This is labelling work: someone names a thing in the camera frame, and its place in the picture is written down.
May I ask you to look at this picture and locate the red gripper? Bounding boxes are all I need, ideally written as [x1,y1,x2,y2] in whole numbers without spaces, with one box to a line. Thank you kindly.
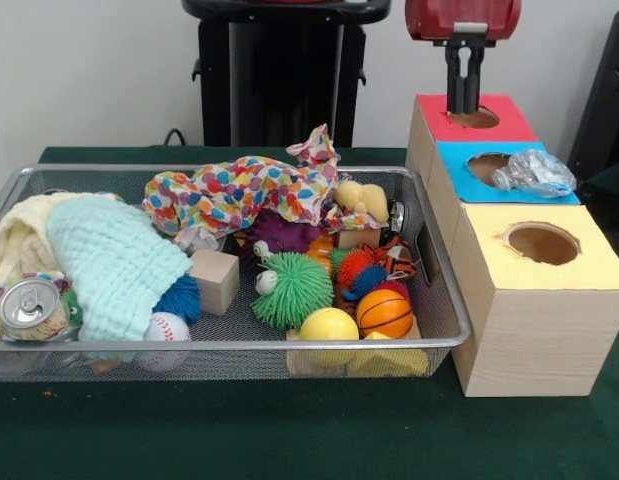
[404,0,523,114]

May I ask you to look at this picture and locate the clear bottle with blue label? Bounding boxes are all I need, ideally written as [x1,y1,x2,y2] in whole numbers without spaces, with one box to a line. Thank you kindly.
[491,148,578,198]

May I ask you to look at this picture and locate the colourful polka dot cloth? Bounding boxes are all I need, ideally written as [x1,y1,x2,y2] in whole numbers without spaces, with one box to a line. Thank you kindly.
[141,124,350,237]

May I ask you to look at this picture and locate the plain wooden block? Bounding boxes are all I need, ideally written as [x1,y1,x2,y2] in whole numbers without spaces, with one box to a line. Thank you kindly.
[189,248,241,316]

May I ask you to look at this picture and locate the mint green cloth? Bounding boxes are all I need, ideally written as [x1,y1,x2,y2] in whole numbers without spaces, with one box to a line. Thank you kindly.
[46,197,194,342]

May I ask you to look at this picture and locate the cream knitted cloth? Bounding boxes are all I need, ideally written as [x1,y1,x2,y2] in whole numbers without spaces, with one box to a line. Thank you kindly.
[0,193,64,282]

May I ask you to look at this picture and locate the wooden box with three holes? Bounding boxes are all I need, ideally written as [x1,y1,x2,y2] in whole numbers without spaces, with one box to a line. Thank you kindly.
[406,93,619,399]

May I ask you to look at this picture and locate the silver mesh bin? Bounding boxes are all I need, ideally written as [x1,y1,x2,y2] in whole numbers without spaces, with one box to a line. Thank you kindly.
[0,163,475,382]

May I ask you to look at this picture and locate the black chair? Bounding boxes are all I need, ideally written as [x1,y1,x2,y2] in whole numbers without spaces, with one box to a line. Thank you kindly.
[563,8,619,229]

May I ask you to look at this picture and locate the dark green tablecloth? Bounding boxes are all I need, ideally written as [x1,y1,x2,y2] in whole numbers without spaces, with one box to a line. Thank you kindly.
[581,158,619,204]
[0,145,619,480]

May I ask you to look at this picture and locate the purple spiky toy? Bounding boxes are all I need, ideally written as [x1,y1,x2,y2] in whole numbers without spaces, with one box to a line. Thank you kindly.
[238,209,323,256]

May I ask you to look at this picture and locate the orange basketball toy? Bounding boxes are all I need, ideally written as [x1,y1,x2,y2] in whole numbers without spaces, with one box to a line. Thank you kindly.
[356,288,415,339]

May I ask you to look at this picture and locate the large green spiky ball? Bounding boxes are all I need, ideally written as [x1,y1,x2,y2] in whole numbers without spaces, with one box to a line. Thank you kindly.
[251,251,335,330]

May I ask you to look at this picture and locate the blue spiky ball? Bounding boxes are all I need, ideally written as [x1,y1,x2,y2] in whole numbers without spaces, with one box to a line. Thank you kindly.
[152,273,203,327]

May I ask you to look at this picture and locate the white baseball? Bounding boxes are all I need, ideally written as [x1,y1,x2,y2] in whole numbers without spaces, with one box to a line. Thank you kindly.
[143,312,192,342]

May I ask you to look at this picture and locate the crushed silver can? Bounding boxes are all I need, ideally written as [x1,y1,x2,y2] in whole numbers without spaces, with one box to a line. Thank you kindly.
[0,277,73,345]

